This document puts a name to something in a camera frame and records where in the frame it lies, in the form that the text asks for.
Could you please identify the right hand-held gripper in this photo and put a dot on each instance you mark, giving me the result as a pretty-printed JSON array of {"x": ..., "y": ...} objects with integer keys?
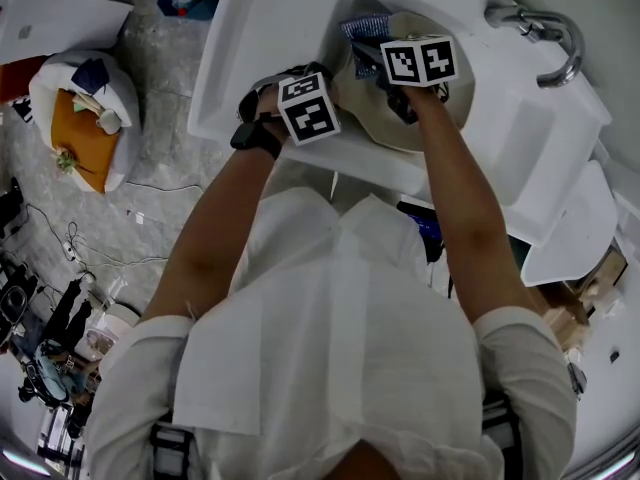
[{"x": 417, "y": 60}]

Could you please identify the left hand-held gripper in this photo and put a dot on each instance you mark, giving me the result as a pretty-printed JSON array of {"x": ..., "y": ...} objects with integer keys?
[{"x": 310, "y": 113}]

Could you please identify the blue scrubbing sponge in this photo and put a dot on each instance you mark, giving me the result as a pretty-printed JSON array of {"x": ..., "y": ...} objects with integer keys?
[{"x": 367, "y": 25}]

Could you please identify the beige frying pan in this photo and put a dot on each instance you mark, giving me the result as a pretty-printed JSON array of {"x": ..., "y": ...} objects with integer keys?
[{"x": 455, "y": 108}]

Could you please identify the person's left forearm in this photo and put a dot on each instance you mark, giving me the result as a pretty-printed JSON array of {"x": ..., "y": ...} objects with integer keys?
[{"x": 210, "y": 238}]

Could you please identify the person's right forearm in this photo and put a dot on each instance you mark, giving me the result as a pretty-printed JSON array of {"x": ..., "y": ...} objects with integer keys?
[{"x": 465, "y": 208}]

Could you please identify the person's left hand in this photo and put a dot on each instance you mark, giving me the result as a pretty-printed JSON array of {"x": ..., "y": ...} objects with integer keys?
[{"x": 269, "y": 104}]

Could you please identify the white washbasin cabinet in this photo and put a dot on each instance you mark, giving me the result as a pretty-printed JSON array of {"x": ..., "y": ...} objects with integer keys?
[{"x": 250, "y": 43}]

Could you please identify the black phone with blue screen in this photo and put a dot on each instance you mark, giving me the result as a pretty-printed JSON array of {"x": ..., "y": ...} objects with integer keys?
[{"x": 425, "y": 223}]

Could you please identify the white bag with orange contents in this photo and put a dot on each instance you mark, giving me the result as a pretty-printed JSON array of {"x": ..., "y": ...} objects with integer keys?
[{"x": 120, "y": 88}]

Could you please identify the chrome faucet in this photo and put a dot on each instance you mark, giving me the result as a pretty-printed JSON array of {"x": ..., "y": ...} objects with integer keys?
[{"x": 570, "y": 33}]

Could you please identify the small white cup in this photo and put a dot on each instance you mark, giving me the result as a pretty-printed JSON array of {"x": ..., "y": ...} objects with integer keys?
[{"x": 110, "y": 121}]

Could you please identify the orange cushion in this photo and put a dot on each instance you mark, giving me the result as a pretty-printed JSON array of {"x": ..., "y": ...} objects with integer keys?
[{"x": 82, "y": 140}]

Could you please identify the white shirt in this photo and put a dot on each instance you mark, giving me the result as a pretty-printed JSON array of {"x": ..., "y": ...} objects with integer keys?
[{"x": 325, "y": 353}]

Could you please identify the dried plant sprig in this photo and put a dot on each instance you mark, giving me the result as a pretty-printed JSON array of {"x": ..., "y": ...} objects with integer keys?
[{"x": 66, "y": 159}]

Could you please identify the white flat panel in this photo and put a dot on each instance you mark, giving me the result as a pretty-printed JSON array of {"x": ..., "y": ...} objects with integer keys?
[{"x": 65, "y": 28}]

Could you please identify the white ceramic basin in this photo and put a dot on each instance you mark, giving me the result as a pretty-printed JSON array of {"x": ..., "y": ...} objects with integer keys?
[{"x": 575, "y": 238}]

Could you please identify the white power strip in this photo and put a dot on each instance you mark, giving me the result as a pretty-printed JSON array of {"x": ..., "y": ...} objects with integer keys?
[{"x": 69, "y": 250}]

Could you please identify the red-orange board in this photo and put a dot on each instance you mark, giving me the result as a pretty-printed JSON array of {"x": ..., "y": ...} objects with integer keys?
[{"x": 22, "y": 78}]

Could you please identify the cardboard box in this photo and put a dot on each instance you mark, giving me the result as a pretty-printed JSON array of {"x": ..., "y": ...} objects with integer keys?
[{"x": 570, "y": 313}]

